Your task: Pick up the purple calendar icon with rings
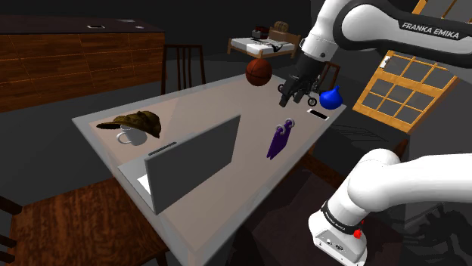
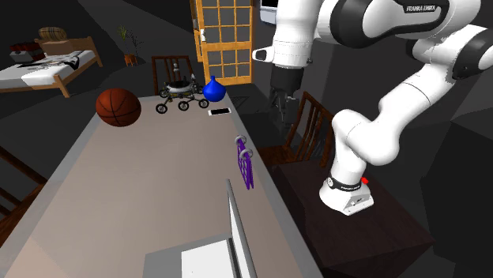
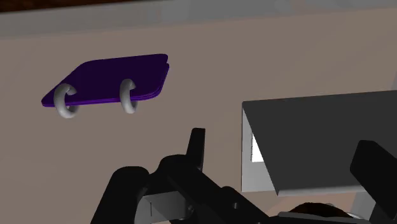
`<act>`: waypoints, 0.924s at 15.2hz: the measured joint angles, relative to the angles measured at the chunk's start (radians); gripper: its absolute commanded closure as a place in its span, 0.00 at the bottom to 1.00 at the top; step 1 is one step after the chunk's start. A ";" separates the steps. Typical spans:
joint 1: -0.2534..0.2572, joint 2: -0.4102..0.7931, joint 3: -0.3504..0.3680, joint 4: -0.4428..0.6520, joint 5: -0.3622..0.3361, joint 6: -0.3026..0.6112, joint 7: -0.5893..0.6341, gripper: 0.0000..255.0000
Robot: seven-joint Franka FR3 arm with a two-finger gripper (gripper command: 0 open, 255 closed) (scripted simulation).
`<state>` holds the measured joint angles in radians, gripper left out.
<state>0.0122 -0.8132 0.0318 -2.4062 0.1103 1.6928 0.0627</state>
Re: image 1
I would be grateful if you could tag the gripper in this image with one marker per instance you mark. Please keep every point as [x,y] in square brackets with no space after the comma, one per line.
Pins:
[306,70]

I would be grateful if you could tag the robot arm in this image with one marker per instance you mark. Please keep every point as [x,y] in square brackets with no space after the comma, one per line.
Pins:
[405,184]

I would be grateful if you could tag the small black wheeled toy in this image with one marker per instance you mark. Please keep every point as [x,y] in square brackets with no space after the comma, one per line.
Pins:
[312,102]

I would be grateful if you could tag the white-edged black phone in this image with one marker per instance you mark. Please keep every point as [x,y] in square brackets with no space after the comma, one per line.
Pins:
[317,114]

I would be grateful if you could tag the blue round vase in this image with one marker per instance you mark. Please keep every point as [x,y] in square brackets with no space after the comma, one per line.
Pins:
[330,99]

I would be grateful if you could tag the brown basketball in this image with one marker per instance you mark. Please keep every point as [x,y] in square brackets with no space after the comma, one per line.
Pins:
[259,72]

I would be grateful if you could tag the purple scissors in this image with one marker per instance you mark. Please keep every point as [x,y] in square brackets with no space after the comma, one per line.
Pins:
[277,141]

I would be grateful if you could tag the wooden bed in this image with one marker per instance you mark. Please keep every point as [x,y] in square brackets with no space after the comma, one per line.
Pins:
[263,47]

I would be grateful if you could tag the grey table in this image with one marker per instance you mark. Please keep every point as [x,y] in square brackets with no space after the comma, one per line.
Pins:
[206,107]

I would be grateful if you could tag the wooden-framed window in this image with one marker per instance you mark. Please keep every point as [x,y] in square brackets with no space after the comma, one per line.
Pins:
[403,92]

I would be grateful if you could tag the dark slatted wooden chair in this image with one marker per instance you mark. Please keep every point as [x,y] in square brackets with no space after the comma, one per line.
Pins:
[183,66]

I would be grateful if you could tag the grey laptop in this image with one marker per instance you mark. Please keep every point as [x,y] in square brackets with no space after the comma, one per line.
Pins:
[191,162]

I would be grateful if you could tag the olive cap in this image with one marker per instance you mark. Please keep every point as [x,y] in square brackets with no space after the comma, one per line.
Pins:
[140,120]

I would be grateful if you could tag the white mug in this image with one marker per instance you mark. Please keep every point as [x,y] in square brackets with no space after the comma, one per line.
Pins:
[133,136]

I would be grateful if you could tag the wooden kitchen counter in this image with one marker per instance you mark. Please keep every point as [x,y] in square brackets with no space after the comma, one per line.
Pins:
[73,62]

